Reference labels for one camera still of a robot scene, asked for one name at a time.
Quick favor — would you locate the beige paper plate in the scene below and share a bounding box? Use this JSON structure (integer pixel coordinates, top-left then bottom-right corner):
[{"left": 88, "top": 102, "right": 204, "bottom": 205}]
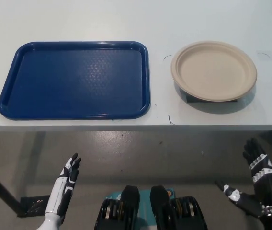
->
[{"left": 170, "top": 40, "right": 258, "bottom": 102}]

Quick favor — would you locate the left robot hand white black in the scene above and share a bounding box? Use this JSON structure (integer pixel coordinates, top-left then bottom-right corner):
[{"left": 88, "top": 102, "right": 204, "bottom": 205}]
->
[{"left": 45, "top": 152, "right": 82, "bottom": 217}]

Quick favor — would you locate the grey perforated stand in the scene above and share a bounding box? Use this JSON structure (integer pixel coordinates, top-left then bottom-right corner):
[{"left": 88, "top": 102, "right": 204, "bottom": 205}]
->
[{"left": 176, "top": 83, "right": 237, "bottom": 100}]

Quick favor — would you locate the black table foot plate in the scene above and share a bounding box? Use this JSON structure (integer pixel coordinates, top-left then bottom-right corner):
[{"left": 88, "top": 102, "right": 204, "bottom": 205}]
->
[{"left": 18, "top": 195, "right": 51, "bottom": 218}]

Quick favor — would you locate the blue plastic tray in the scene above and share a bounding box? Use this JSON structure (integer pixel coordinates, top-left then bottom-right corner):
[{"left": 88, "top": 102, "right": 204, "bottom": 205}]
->
[{"left": 0, "top": 41, "right": 150, "bottom": 120}]

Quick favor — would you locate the right robot hand black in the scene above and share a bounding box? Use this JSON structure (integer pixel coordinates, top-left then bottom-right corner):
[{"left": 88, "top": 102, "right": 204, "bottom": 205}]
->
[{"left": 215, "top": 137, "right": 272, "bottom": 219}]

